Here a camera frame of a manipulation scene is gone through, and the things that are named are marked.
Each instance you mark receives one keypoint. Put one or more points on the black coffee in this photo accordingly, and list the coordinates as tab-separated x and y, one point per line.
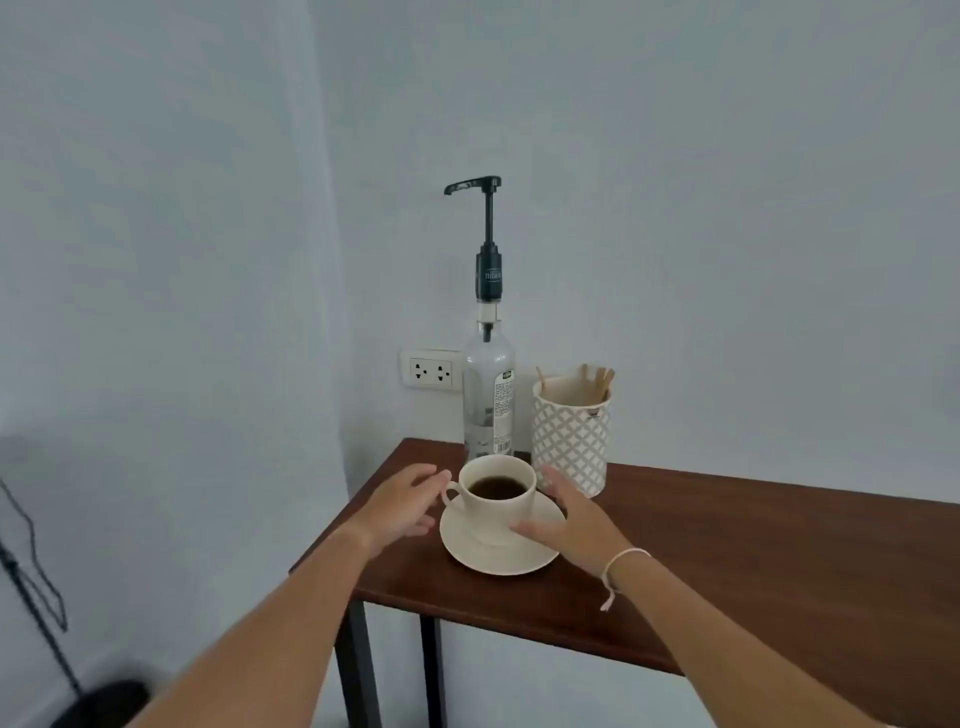
498	488

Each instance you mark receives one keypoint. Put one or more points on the brown wooden table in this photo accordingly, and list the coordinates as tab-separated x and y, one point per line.
750	555

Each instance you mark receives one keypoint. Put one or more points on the person's left thumb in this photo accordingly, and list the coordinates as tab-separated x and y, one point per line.
421	471

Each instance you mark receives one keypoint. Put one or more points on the black floor stand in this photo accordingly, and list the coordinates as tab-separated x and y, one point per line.
45	645

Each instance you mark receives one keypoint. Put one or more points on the wooden stirrer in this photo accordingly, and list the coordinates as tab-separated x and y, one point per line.
586	379
603	382
543	379

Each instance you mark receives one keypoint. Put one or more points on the white wall socket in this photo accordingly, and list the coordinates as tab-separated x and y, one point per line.
430	370

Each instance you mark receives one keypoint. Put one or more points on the person's left hand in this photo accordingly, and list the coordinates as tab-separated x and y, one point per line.
394	506

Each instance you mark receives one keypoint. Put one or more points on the white saucer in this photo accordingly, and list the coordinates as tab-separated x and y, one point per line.
465	551

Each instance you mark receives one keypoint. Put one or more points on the person's left forearm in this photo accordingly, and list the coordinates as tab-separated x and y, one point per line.
270	637

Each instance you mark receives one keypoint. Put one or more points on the person's right forearm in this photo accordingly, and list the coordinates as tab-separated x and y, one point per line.
720	652

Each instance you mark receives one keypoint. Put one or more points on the clear bottle with black pump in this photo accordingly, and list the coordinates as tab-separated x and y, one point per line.
487	390

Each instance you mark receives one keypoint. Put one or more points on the white patterned ceramic holder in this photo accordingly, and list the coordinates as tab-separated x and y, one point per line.
571	446

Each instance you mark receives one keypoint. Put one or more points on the white coffee cup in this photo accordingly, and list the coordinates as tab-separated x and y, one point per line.
495	517

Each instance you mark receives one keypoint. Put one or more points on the person's right thumb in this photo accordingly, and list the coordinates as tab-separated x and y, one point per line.
531	527

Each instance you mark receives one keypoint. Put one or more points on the person's right hand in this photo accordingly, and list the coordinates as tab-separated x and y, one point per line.
585	532

